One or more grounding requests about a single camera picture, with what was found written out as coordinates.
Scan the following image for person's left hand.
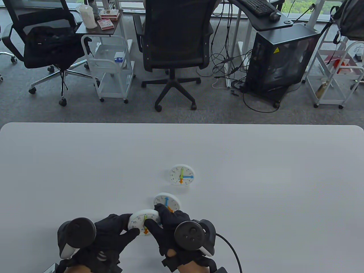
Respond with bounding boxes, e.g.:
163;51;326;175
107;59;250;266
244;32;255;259
58;213;140;269

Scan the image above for person's right hand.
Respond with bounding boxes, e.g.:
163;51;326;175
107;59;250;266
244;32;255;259
144;203;216;268

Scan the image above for white teaching clock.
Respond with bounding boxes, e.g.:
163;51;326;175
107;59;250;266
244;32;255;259
154;193;181;213
169;164;195;186
128;210;162;236

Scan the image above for person's left forearm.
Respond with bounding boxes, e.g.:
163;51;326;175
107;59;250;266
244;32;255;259
64;264;94;273

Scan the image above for person's right forearm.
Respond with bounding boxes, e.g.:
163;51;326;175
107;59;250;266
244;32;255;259
176;262;212;273

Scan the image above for black and white hand controller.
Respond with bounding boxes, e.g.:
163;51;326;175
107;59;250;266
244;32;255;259
57;218;96;259
174;219;216;257

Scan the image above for white mesh rolling cart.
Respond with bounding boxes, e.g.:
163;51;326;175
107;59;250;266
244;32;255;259
81;35;136;104

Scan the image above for black bag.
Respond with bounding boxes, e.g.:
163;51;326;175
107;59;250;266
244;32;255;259
24;26;86;69

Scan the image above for black office chair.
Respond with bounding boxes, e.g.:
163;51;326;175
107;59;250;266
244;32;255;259
133;0;218;112

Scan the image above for chair base with casters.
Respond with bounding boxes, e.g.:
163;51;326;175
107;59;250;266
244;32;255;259
0;51;18;82

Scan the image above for dark side table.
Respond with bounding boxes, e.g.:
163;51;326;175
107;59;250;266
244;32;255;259
75;9;133;53

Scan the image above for black computer tower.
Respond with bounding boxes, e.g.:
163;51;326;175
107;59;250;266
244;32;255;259
244;23;322;103

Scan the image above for red card box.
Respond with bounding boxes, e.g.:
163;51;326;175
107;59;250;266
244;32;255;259
97;18;114;30

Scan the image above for yellowish bottle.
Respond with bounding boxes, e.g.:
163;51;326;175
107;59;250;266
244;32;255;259
316;78;332;98

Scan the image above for stacked red boxes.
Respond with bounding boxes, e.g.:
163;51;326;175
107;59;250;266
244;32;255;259
100;9;120;20

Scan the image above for dark bottle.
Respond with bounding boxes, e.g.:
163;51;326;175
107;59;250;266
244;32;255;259
87;0;100;20

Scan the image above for black mesh chair chrome base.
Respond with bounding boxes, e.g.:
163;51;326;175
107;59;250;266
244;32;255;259
1;0;100;107

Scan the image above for black curved desk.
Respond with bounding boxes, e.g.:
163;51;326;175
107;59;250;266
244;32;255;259
226;0;294;88

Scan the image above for black keyboard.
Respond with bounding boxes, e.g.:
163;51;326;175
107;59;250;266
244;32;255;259
240;0;276;15

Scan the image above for white desk leg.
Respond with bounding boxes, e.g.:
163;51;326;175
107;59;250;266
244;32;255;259
306;0;326;29

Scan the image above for dark backpack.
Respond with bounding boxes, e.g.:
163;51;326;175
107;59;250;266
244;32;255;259
331;0;364;43

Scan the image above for black wrist camera rig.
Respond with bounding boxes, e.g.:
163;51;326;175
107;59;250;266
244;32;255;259
41;256;123;273
162;256;228;273

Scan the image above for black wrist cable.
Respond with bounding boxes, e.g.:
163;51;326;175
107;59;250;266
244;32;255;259
216;233;243;273

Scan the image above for black floor cable bundle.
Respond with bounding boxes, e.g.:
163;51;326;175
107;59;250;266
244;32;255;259
196;0;285;113

